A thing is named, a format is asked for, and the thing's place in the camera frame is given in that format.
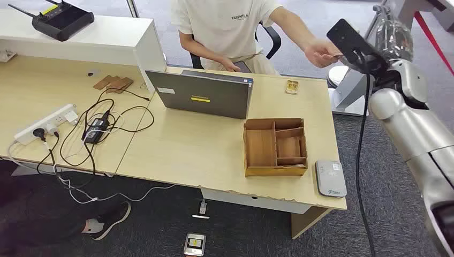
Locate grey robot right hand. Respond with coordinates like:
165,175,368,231
372,16,415,64

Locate person's left hand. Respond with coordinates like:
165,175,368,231
304,38,344,69

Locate person's right hand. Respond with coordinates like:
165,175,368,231
219,56,242,73

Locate black smartphone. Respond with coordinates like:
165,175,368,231
232,60,253,74

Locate seated person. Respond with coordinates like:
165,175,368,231
171,0,344,76

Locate flat wooden card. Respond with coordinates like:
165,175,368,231
93,75,114,91
105,76,134,95

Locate grey card reader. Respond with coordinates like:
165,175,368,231
315,160,347,198

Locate person's leg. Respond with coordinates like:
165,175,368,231
0,201,132,257

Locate red barrier strip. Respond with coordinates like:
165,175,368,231
414,11,454,77

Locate grey laptop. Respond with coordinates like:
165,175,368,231
145,69,255,120

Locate black office chair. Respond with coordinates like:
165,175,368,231
190,21,282,70

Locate white kiosk stand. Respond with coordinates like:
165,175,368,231
327,0,448,117

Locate white furniture corner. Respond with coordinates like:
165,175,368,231
427,0,454,32

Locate light wooden desk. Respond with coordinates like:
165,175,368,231
0,55,155,177
116,66,349,240

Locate wooden compartment box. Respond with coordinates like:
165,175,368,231
243,117,308,177

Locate metal pole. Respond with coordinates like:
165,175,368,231
126,0,140,18

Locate white raised counter shelf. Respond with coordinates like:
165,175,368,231
0,7,168,94

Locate black laptop power adapter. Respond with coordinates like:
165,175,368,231
82,110,111,145

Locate black remote controller with antennas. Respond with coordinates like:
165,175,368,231
7,0,95,42

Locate silver floor socket box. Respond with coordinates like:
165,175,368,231
183,233,207,257

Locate white power strip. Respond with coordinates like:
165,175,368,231
14,103,79,146

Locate white desk item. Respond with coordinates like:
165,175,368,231
0,50,17,64

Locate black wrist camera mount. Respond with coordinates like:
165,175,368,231
326,18,389,75

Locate black laptop charger cable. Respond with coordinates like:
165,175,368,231
59,87,156,168

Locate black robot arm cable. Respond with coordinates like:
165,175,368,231
355,72,377,257

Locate thin white cable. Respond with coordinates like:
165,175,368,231
65,111,125,157

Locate white floor cable outlet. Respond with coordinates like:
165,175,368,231
191,199,210,220

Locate black power cord with plug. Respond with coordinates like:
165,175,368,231
32,127,97,191

